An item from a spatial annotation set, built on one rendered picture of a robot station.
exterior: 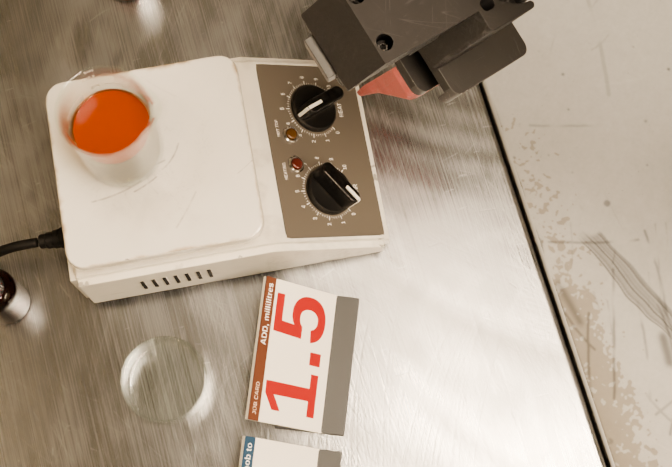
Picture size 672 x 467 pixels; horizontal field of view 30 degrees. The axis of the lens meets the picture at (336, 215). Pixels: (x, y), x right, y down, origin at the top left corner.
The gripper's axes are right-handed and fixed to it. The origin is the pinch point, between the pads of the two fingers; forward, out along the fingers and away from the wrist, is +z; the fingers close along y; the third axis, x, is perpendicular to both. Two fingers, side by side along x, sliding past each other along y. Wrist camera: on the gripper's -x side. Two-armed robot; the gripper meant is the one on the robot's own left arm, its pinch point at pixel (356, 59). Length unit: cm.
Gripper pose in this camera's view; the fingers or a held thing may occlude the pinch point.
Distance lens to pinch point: 75.2
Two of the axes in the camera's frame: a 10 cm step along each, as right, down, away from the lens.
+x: 6.8, -4.4, 5.8
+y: 5.3, 8.5, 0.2
